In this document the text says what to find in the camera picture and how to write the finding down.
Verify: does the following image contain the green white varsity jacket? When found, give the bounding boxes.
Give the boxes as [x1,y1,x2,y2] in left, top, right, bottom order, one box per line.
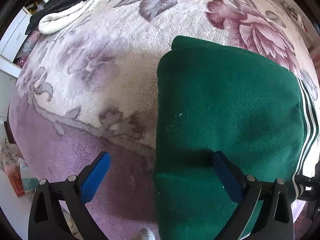
[154,36,319,239]

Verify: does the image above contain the paper bags on floor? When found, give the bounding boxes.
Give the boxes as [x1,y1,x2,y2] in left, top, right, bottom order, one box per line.
[1,143,39,197]

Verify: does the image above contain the floral purple bed blanket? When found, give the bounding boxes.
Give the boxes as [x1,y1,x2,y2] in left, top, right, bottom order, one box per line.
[9,0,319,239]

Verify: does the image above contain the black and white garment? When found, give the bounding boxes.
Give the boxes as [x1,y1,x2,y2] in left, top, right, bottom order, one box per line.
[25,0,87,35]

